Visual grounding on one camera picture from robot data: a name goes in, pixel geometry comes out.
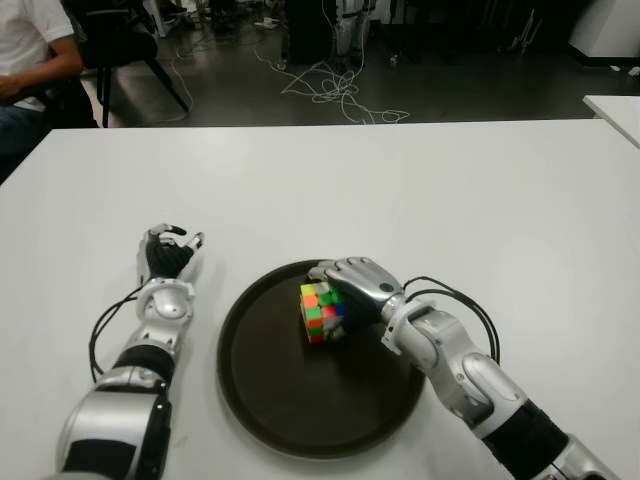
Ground white neighbouring table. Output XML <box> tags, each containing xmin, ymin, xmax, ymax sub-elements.
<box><xmin>582</xmin><ymin>93</ymin><xmax>640</xmax><ymax>150</ymax></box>

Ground folded metal stand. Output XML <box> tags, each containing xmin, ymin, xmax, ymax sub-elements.
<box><xmin>509</xmin><ymin>4</ymin><xmax>544</xmax><ymax>55</ymax></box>

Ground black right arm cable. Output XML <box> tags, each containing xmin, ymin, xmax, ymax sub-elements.
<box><xmin>402</xmin><ymin>274</ymin><xmax>501</xmax><ymax>364</ymax></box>

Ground dark brown round plate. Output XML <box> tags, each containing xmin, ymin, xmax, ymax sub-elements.
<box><xmin>215</xmin><ymin>258</ymin><xmax>429</xmax><ymax>460</ymax></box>

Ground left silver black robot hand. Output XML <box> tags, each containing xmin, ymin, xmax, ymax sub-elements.
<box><xmin>134</xmin><ymin>223</ymin><xmax>206</xmax><ymax>286</ymax></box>

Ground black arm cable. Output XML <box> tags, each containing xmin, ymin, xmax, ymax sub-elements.
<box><xmin>87</xmin><ymin>287</ymin><xmax>146</xmax><ymax>381</ymax></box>
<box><xmin>402</xmin><ymin>274</ymin><xmax>501</xmax><ymax>364</ymax></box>

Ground multicoloured Rubik's cube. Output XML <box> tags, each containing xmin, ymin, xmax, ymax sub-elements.
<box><xmin>298</xmin><ymin>280</ymin><xmax>347</xmax><ymax>345</ymax></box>

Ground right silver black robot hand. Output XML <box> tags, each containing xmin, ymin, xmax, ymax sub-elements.
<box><xmin>305</xmin><ymin>255</ymin><xmax>407</xmax><ymax>341</ymax></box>

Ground white cabinet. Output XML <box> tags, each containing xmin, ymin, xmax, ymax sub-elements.
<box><xmin>569</xmin><ymin>0</ymin><xmax>640</xmax><ymax>66</ymax></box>

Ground seated person in white shirt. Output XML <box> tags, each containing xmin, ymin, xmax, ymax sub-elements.
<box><xmin>0</xmin><ymin>0</ymin><xmax>99</xmax><ymax>181</ymax></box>

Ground black chair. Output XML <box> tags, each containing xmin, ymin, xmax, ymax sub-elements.
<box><xmin>77</xmin><ymin>0</ymin><xmax>191</xmax><ymax>129</ymax></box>

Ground tangled white floor cable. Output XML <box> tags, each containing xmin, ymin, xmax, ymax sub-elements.
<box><xmin>252</xmin><ymin>47</ymin><xmax>411</xmax><ymax>126</ymax></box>

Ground long white floor cable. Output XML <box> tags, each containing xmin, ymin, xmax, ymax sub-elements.
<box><xmin>104</xmin><ymin>47</ymin><xmax>211</xmax><ymax>129</ymax></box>

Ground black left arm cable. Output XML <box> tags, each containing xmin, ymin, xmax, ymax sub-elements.
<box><xmin>87</xmin><ymin>287</ymin><xmax>146</xmax><ymax>381</ymax></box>

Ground black cabinet on casters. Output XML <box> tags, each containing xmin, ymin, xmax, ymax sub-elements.
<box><xmin>284</xmin><ymin>0</ymin><xmax>341</xmax><ymax>65</ymax></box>

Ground silver standing robot legs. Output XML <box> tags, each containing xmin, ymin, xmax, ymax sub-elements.
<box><xmin>334</xmin><ymin>0</ymin><xmax>374</xmax><ymax>64</ymax></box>

